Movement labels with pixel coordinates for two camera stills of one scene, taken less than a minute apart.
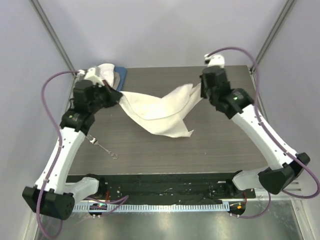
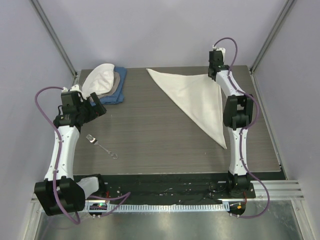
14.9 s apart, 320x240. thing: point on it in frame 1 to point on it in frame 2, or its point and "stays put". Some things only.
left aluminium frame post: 55,36 stays put
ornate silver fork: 94,141 stays put
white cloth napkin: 163,116 to 198,97
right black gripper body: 204,92 to 209,67
